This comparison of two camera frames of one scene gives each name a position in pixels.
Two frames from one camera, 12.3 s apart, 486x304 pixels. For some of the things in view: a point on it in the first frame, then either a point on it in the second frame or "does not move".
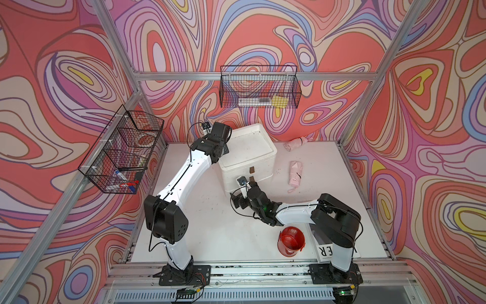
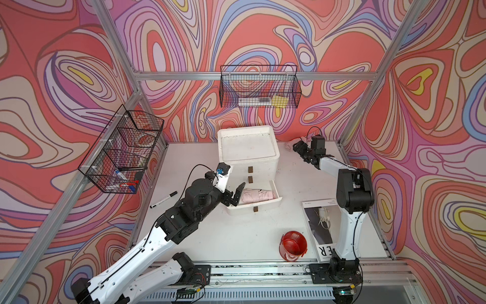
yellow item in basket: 279,102 does not move
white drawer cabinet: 252,151 does not move
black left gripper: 224,149 -> 227,199
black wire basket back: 262,87 does not move
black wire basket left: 119,160 does not move
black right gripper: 238,198 -> 300,147
